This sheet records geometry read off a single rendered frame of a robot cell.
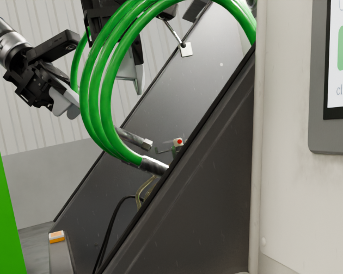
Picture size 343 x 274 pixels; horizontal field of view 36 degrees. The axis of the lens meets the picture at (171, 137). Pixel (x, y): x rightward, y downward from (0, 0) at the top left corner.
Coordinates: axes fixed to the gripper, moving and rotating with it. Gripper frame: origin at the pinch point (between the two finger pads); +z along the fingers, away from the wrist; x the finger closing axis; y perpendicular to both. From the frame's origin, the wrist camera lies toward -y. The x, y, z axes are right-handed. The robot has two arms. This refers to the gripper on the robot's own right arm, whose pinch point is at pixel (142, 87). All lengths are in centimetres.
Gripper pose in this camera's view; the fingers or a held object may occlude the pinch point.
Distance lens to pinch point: 91.6
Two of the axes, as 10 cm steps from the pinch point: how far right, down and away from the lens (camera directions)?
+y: -9.5, 2.1, -2.3
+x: 2.3, 0.1, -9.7
